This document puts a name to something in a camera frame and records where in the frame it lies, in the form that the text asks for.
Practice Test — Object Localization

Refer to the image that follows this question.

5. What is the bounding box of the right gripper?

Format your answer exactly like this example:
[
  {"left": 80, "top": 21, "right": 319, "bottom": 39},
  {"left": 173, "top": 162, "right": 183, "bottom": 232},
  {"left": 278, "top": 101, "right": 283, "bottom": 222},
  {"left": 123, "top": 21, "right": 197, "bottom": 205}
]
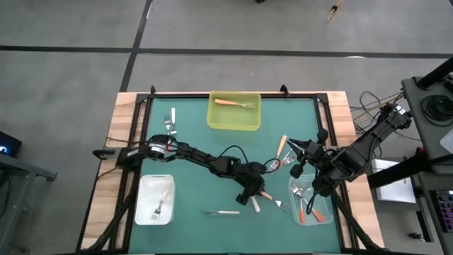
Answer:
[{"left": 287, "top": 127, "right": 332, "bottom": 179}]

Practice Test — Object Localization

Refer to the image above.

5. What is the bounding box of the clear plastic bin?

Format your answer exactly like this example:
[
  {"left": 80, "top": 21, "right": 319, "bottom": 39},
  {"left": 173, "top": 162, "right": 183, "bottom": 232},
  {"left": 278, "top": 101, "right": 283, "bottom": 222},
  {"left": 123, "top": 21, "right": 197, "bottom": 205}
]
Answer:
[{"left": 287, "top": 173, "right": 334, "bottom": 227}]

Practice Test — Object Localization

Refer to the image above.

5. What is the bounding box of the yellow translucent plastic bin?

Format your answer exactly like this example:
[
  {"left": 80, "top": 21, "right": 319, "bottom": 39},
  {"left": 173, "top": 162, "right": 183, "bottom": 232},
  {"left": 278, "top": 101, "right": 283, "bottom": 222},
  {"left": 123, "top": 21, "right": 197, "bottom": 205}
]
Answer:
[{"left": 206, "top": 91, "right": 263, "bottom": 133}]

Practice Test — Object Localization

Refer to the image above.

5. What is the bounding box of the teal table mat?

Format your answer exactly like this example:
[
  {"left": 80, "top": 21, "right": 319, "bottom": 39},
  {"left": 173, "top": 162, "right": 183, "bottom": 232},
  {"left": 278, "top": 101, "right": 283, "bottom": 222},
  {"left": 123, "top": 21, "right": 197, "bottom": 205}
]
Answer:
[{"left": 127, "top": 97, "right": 343, "bottom": 254}]

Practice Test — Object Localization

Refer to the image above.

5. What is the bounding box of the black diagonal beam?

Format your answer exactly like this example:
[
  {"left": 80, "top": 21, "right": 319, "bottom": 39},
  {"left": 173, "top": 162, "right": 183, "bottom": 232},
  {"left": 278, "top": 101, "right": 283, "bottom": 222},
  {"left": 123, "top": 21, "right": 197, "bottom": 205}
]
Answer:
[{"left": 367, "top": 147, "right": 431, "bottom": 191}]

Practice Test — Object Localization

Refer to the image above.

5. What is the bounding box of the white plastic bin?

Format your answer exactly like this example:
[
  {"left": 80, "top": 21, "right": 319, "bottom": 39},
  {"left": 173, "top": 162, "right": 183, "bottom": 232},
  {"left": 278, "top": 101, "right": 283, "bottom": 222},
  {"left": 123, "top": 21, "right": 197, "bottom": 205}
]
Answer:
[{"left": 134, "top": 174, "right": 176, "bottom": 227}]

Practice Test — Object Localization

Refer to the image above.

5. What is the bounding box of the white box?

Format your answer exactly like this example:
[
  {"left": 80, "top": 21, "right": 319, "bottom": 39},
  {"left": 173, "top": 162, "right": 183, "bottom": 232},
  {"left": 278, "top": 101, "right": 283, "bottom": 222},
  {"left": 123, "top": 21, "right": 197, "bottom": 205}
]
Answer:
[{"left": 370, "top": 158, "right": 418, "bottom": 205}]

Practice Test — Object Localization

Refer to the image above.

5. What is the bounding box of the grey equipment cart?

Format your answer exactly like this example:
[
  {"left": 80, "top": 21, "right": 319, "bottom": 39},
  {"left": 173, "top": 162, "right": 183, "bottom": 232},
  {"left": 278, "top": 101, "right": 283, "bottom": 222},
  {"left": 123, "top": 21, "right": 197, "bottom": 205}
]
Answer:
[{"left": 401, "top": 76, "right": 453, "bottom": 174}]

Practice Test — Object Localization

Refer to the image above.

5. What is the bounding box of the white sheet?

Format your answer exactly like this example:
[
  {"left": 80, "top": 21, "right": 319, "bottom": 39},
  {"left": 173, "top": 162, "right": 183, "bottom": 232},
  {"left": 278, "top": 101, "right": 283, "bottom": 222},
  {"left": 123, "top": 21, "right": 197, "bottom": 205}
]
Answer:
[{"left": 440, "top": 128, "right": 453, "bottom": 155}]

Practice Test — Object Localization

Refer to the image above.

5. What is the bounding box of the black pole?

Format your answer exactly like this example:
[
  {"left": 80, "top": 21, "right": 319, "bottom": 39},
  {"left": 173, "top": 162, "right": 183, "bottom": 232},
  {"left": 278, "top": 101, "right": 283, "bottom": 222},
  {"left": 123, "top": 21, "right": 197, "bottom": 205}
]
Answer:
[{"left": 417, "top": 56, "right": 453, "bottom": 90}]

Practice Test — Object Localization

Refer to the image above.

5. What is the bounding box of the black keypad with coloured keys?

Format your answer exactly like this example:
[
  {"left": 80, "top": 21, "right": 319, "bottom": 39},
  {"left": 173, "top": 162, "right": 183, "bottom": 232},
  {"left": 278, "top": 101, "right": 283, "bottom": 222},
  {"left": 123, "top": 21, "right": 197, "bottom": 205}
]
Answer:
[{"left": 429, "top": 189, "right": 453, "bottom": 231}]

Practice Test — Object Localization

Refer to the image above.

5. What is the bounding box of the grey side desk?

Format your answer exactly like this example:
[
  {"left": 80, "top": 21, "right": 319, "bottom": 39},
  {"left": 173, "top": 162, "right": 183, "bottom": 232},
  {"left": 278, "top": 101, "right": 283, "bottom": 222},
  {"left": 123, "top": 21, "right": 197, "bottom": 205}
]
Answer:
[{"left": 0, "top": 152, "right": 58, "bottom": 249}]

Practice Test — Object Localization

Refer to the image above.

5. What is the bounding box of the black monitor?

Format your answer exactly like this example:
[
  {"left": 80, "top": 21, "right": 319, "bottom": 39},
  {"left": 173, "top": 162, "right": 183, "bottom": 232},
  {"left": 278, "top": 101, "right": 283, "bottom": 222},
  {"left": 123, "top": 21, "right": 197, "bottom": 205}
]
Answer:
[{"left": 0, "top": 130, "right": 23, "bottom": 159}]

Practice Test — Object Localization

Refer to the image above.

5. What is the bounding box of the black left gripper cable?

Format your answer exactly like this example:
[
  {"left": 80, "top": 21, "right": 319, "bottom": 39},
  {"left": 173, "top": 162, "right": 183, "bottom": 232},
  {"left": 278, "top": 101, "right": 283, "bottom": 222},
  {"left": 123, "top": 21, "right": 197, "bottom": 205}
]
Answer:
[{"left": 217, "top": 144, "right": 280, "bottom": 174}]

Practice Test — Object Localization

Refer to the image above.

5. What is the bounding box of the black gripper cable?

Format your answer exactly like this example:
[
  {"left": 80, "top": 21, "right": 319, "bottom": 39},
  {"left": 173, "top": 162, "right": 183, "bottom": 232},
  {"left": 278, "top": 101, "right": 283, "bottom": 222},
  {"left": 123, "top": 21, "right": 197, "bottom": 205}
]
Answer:
[
  {"left": 217, "top": 144, "right": 280, "bottom": 174},
  {"left": 306, "top": 176, "right": 336, "bottom": 215}
]

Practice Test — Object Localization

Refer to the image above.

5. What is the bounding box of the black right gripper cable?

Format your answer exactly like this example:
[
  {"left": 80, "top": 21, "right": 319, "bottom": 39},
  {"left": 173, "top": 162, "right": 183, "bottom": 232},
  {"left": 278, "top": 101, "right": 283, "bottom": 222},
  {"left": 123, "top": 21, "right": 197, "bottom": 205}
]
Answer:
[{"left": 306, "top": 176, "right": 336, "bottom": 215}]

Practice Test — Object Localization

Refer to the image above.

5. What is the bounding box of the black floor cable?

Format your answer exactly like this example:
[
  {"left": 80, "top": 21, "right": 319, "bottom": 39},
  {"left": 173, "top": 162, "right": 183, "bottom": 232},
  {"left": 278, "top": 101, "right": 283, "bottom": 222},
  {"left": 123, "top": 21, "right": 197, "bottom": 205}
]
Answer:
[{"left": 350, "top": 91, "right": 422, "bottom": 142}]

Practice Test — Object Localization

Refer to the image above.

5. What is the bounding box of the black cable coil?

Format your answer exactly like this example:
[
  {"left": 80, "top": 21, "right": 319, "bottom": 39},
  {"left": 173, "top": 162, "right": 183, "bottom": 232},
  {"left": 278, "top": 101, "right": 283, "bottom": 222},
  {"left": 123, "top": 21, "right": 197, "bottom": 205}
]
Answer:
[{"left": 420, "top": 94, "right": 453, "bottom": 128}]

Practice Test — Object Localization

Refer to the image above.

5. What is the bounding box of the yellow hanging cable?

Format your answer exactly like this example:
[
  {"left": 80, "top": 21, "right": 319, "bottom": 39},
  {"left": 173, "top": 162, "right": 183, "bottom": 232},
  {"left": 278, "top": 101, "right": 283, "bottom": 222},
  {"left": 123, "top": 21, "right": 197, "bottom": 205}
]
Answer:
[{"left": 326, "top": 0, "right": 346, "bottom": 23}]

